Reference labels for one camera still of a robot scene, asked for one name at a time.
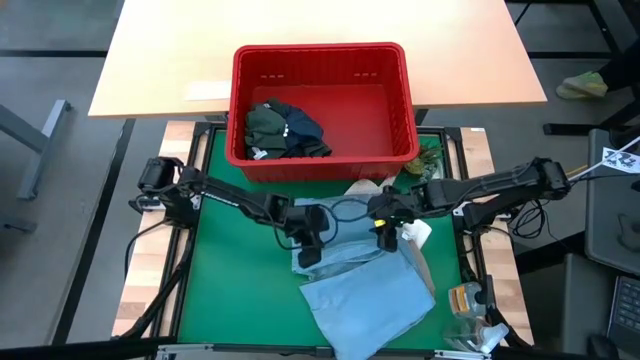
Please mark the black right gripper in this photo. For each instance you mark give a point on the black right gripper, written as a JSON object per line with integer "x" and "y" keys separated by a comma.
{"x": 410, "y": 205}

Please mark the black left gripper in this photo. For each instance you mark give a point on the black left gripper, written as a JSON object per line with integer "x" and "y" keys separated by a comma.
{"x": 307, "y": 230}

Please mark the khaki shorts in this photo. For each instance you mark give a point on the khaki shorts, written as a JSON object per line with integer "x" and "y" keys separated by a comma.
{"x": 424, "y": 270}

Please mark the light blue jeans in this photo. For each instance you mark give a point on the light blue jeans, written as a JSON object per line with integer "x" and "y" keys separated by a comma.
{"x": 365, "y": 310}

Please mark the dark green garment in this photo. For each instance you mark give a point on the dark green garment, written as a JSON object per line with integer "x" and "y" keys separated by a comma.
{"x": 265, "y": 130}

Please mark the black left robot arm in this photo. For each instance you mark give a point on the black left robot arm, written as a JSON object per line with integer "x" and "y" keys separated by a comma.
{"x": 225, "y": 195}

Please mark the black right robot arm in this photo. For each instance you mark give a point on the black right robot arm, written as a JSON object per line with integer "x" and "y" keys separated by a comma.
{"x": 500, "y": 180}

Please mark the red plastic laundry bin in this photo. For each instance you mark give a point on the red plastic laundry bin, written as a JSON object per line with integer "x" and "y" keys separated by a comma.
{"x": 350, "y": 120}

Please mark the white printed tote bag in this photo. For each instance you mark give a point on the white printed tote bag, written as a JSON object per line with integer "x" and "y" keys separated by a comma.
{"x": 417, "y": 232}

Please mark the green succulent plant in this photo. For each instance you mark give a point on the green succulent plant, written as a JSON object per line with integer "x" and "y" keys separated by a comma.
{"x": 425, "y": 160}

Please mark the green table mat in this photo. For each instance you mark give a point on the green table mat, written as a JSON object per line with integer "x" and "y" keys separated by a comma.
{"x": 240, "y": 300}

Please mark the navy blue garment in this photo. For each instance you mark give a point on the navy blue garment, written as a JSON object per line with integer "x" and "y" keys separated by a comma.
{"x": 305, "y": 131}

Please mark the clear bottle orange label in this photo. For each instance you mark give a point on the clear bottle orange label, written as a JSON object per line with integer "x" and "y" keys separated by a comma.
{"x": 465, "y": 300}

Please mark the clear spray bottle white nozzle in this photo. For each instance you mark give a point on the clear spray bottle white nozzle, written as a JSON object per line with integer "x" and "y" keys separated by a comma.
{"x": 480, "y": 335}

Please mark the silver aluminium bar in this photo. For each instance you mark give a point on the silver aluminium bar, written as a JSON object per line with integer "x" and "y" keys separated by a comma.
{"x": 185, "y": 350}
{"x": 462, "y": 355}

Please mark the light wood desk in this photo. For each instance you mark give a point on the light wood desk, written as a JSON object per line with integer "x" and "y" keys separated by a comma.
{"x": 450, "y": 50}

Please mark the white label sticker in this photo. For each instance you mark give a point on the white label sticker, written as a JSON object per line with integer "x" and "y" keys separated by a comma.
{"x": 205, "y": 91}

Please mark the grey side desk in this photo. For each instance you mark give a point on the grey side desk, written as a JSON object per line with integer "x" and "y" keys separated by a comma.
{"x": 582, "y": 300}

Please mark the grey chair seat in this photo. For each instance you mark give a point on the grey chair seat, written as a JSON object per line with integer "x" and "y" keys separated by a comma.
{"x": 610, "y": 210}

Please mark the person's foot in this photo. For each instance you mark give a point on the person's foot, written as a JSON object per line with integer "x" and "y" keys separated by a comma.
{"x": 582, "y": 85}

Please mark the black white patterned card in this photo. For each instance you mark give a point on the black white patterned card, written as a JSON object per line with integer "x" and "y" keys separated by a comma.
{"x": 620, "y": 160}

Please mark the black keyboard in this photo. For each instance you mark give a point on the black keyboard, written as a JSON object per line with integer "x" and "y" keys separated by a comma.
{"x": 627, "y": 305}

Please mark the black computer mouse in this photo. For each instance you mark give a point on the black computer mouse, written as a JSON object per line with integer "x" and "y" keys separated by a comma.
{"x": 602, "y": 347}

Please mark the person's leg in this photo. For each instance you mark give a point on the person's leg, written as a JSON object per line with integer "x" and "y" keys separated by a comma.
{"x": 622, "y": 67}

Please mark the grey metal table leg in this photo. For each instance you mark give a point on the grey metal table leg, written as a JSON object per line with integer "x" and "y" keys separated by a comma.
{"x": 35, "y": 140}

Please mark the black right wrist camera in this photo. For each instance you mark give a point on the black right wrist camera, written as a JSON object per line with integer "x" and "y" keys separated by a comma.
{"x": 381, "y": 209}

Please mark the small black camera box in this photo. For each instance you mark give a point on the small black camera box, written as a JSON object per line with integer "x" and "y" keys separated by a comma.
{"x": 324, "y": 353}

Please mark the black metal table frame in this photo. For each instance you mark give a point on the black metal table frame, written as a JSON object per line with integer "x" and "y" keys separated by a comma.
{"x": 176, "y": 300}

